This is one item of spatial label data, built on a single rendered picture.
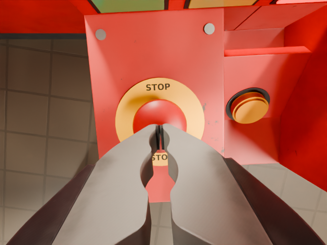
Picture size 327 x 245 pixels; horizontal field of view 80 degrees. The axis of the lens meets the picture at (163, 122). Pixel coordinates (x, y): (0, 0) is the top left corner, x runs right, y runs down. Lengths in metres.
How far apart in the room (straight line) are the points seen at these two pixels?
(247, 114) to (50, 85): 0.95
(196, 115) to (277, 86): 0.11
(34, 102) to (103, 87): 0.96
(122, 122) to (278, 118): 0.19
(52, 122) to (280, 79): 0.99
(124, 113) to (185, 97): 0.05
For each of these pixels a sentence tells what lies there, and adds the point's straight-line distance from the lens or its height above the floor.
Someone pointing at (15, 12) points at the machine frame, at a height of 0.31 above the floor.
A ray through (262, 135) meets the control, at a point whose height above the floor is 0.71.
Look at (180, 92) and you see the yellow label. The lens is 0.16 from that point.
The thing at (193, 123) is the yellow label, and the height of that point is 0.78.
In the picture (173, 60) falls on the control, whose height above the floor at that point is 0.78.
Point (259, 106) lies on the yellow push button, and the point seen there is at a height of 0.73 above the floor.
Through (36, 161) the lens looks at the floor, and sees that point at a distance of 1.18.
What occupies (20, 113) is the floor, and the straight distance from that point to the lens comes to 1.16.
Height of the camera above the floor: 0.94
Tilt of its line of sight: 81 degrees down
